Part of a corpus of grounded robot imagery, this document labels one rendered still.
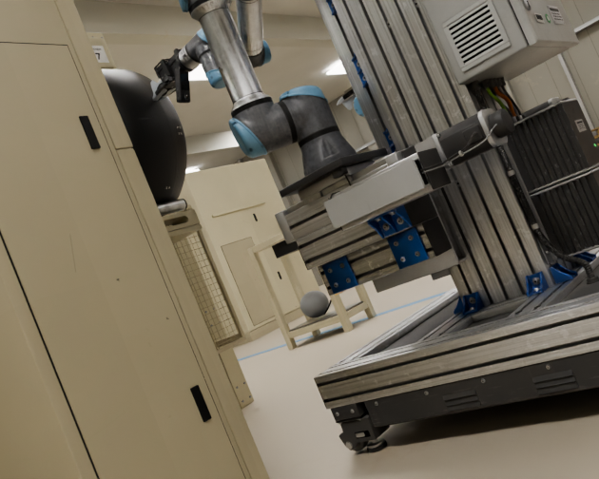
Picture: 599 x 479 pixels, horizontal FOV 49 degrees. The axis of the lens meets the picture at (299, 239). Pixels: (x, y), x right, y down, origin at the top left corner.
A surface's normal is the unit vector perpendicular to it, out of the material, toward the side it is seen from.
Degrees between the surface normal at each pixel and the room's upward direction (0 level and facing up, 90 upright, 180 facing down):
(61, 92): 90
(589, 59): 90
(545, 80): 90
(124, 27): 90
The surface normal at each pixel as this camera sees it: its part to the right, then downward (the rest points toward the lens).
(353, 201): -0.61, 0.22
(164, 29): 0.70, -0.33
